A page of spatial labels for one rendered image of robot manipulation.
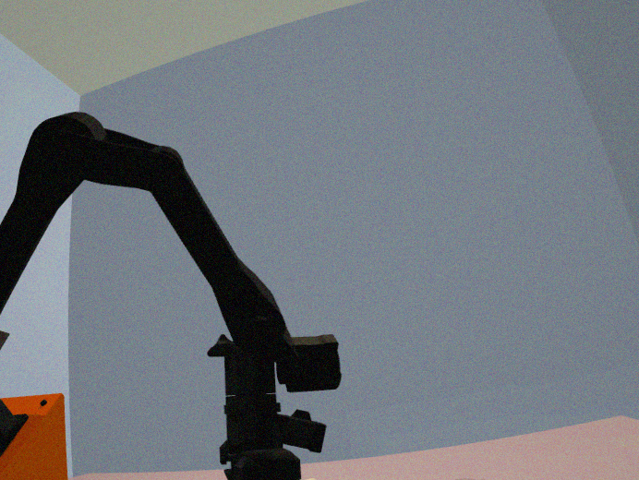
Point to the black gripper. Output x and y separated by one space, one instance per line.
249 447

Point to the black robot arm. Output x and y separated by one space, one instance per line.
69 148

